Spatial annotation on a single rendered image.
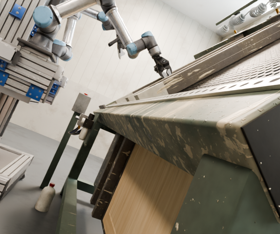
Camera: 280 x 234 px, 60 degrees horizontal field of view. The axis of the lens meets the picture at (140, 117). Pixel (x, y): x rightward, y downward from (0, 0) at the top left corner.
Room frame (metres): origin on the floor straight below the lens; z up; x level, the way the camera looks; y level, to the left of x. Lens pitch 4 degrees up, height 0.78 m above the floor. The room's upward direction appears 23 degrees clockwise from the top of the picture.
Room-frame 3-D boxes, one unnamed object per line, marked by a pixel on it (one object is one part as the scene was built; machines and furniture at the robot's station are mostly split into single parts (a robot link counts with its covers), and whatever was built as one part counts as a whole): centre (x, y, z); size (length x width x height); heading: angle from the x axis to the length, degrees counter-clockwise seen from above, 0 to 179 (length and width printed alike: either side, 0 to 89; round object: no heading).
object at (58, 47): (2.07, 0.90, 1.20); 0.13 x 0.12 x 0.14; 168
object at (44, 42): (1.58, 0.79, 1.09); 0.15 x 0.15 x 0.10
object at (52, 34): (1.57, 0.79, 1.20); 0.13 x 0.12 x 0.14; 8
